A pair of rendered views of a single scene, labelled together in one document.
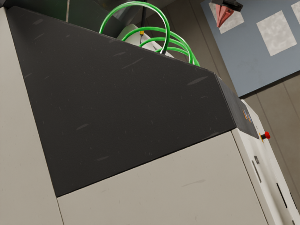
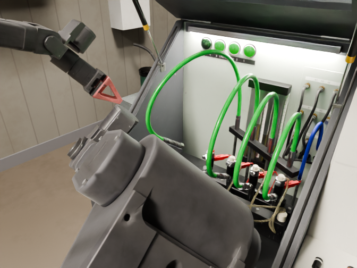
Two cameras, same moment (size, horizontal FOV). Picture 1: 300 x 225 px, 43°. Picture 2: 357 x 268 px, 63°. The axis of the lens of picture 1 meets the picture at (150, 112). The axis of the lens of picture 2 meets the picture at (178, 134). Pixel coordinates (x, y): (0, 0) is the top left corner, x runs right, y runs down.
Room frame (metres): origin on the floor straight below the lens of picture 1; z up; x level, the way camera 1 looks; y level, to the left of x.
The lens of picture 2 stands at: (1.56, -0.86, 1.66)
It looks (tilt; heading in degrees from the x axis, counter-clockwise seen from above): 31 degrees down; 109
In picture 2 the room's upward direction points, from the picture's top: straight up
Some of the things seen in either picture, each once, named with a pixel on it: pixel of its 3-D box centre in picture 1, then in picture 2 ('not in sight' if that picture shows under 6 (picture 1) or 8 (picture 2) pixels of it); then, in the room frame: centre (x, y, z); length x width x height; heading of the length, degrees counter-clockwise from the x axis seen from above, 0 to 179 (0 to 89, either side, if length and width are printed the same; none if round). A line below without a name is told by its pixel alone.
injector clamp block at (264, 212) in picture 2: not in sight; (236, 209); (1.52, -0.09, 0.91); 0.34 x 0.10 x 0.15; 163
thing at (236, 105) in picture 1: (236, 115); not in sight; (1.33, -0.28, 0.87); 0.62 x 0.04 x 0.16; 163
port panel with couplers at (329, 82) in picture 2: not in sight; (312, 115); (1.71, 0.12, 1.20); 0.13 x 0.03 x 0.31; 163
